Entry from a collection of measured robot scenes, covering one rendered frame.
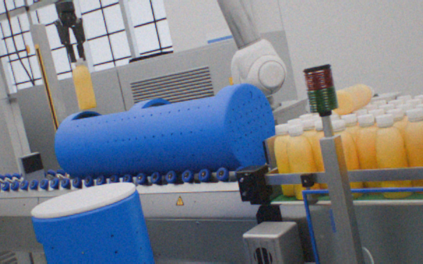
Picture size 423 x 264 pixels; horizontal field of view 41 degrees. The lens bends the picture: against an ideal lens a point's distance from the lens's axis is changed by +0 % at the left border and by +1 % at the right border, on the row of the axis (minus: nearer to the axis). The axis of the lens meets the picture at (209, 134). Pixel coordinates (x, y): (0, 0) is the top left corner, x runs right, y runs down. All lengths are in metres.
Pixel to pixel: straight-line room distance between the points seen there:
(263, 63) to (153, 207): 0.67
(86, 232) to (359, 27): 3.41
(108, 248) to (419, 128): 0.80
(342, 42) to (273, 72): 2.43
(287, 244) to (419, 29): 3.11
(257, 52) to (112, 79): 2.02
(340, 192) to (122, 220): 0.54
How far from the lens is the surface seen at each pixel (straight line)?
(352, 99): 1.59
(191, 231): 1.96
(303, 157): 1.53
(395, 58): 4.45
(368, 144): 1.48
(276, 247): 1.46
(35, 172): 2.76
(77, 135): 2.22
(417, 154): 1.44
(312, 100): 1.25
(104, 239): 1.43
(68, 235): 1.44
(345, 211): 1.30
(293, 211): 1.55
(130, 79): 3.94
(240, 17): 2.20
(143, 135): 1.95
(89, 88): 2.31
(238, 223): 1.80
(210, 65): 3.57
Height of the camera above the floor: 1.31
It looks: 7 degrees down
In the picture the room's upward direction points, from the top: 12 degrees counter-clockwise
